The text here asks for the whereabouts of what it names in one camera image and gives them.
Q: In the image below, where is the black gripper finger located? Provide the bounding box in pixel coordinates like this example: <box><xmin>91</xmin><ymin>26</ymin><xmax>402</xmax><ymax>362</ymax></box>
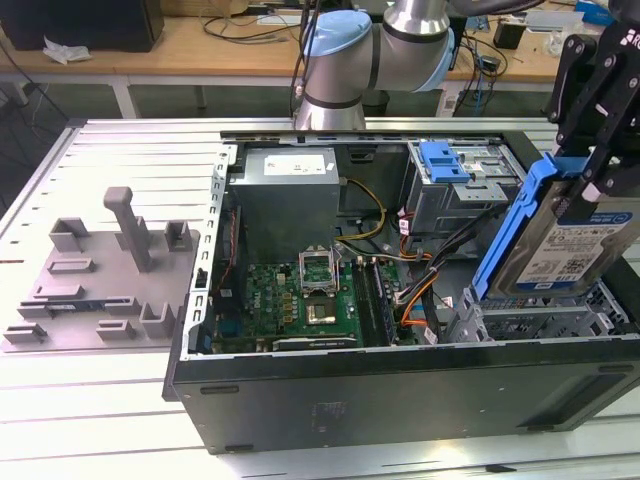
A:
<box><xmin>546</xmin><ymin>33</ymin><xmax>630</xmax><ymax>157</ymax></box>
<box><xmin>573</xmin><ymin>74</ymin><xmax>640</xmax><ymax>202</ymax></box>

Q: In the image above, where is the hard disk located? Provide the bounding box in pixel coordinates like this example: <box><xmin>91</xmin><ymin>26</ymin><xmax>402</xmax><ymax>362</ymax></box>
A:
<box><xmin>472</xmin><ymin>152</ymin><xmax>636</xmax><ymax>304</ymax></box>

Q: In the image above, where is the grey metal disk bay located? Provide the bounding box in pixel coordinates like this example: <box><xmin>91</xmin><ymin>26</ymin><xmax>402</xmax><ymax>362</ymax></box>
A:
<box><xmin>444</xmin><ymin>284</ymin><xmax>630</xmax><ymax>344</ymax></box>

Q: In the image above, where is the clear plastic packaging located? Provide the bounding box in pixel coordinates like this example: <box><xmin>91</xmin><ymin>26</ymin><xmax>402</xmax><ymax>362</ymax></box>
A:
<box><xmin>543</xmin><ymin>29</ymin><xmax>571</xmax><ymax>56</ymax></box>

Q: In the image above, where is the blue cardboard box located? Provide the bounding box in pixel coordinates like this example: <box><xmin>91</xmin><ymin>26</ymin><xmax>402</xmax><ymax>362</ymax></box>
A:
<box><xmin>574</xmin><ymin>0</ymin><xmax>612</xmax><ymax>24</ymax></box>

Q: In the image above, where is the grey flat box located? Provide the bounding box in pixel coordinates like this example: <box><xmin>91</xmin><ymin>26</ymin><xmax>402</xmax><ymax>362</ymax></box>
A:
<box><xmin>525</xmin><ymin>10</ymin><xmax>585</xmax><ymax>32</ymax></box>

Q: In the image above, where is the small black container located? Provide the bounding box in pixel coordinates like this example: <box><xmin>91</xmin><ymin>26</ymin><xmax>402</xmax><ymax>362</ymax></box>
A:
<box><xmin>493</xmin><ymin>17</ymin><xmax>527</xmax><ymax>50</ymax></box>

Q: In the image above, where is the blue plastic drive latch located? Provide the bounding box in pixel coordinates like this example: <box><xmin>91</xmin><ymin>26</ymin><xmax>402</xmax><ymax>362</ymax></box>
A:
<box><xmin>420</xmin><ymin>142</ymin><xmax>474</xmax><ymax>184</ymax></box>

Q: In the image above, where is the grey metal drive cage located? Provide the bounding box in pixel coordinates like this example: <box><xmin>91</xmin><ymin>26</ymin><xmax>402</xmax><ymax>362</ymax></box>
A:
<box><xmin>403</xmin><ymin>140</ymin><xmax>540</xmax><ymax>240</ymax></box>

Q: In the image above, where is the black waste bin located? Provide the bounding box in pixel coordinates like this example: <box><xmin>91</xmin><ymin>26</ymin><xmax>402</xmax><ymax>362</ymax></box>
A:
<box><xmin>360</xmin><ymin>88</ymin><xmax>390</xmax><ymax>119</ymax></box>

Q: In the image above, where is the RAM stick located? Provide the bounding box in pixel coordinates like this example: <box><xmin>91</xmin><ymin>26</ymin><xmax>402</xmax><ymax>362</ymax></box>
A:
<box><xmin>372</xmin><ymin>259</ymin><xmax>402</xmax><ymax>345</ymax></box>
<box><xmin>43</xmin><ymin>299</ymin><xmax>104</xmax><ymax>312</ymax></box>

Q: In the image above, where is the black RAM slot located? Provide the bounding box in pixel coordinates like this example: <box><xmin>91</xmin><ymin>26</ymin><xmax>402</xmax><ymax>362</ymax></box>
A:
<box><xmin>351</xmin><ymin>255</ymin><xmax>390</xmax><ymax>348</ymax></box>

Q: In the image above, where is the grey power supply unit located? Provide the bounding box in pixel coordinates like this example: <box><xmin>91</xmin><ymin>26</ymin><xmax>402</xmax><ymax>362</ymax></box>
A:
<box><xmin>227</xmin><ymin>147</ymin><xmax>342</xmax><ymax>251</ymax></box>

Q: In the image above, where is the CPU socket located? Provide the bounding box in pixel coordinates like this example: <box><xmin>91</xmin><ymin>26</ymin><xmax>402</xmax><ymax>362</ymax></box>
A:
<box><xmin>303</xmin><ymin>294</ymin><xmax>342</xmax><ymax>327</ymax></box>

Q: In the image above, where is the metal socket cover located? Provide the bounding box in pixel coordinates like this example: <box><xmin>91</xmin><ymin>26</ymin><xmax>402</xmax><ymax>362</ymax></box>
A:
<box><xmin>298</xmin><ymin>244</ymin><xmax>341</xmax><ymax>296</ymax></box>

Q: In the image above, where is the black graphics card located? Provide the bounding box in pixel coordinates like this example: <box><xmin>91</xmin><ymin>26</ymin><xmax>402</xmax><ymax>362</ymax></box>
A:
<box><xmin>259</xmin><ymin>333</ymin><xmax>362</xmax><ymax>354</ymax></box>

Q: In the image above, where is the black PC case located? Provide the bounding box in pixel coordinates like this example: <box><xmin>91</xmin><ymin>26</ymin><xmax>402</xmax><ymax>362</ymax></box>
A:
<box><xmin>162</xmin><ymin>128</ymin><xmax>640</xmax><ymax>455</ymax></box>

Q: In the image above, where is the brown cardboard piece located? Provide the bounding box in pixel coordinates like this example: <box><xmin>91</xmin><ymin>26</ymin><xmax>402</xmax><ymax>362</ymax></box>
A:
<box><xmin>202</xmin><ymin>0</ymin><xmax>251</xmax><ymax>16</ymax></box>

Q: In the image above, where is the green motherboard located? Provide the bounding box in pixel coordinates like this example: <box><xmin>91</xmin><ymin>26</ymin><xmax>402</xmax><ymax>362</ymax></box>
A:
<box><xmin>212</xmin><ymin>247</ymin><xmax>416</xmax><ymax>354</ymax></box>

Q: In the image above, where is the wooden desk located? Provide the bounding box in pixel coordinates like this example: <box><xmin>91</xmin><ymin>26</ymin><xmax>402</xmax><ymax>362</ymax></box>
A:
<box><xmin>0</xmin><ymin>0</ymin><xmax>640</xmax><ymax>119</ymax></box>

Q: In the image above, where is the large black box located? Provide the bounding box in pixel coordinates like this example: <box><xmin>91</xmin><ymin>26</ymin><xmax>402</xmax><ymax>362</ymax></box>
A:
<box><xmin>0</xmin><ymin>0</ymin><xmax>166</xmax><ymax>54</ymax></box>

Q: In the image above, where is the crumpled white plastic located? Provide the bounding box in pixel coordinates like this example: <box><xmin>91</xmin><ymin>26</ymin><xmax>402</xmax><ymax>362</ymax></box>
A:
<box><xmin>42</xmin><ymin>34</ymin><xmax>94</xmax><ymax>66</ymax></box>

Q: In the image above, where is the grey parts rack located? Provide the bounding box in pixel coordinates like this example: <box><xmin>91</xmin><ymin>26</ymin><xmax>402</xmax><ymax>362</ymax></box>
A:
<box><xmin>2</xmin><ymin>186</ymin><xmax>204</xmax><ymax>354</ymax></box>

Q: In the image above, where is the thick black cable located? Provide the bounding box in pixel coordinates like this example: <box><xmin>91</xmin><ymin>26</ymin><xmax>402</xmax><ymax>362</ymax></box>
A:
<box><xmin>449</xmin><ymin>0</ymin><xmax>546</xmax><ymax>16</ymax></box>

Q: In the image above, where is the black wire bundle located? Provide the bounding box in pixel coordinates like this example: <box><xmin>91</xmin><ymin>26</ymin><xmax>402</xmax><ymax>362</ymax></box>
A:
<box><xmin>422</xmin><ymin>199</ymin><xmax>511</xmax><ymax>274</ymax></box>

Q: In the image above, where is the orange yellow wire bundle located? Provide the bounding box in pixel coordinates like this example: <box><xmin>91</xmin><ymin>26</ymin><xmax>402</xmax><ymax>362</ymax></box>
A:
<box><xmin>394</xmin><ymin>264</ymin><xmax>451</xmax><ymax>331</ymax></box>

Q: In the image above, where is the yellow and black wire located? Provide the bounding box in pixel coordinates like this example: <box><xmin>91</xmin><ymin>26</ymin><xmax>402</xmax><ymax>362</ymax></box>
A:
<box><xmin>337</xmin><ymin>177</ymin><xmax>389</xmax><ymax>251</ymax></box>

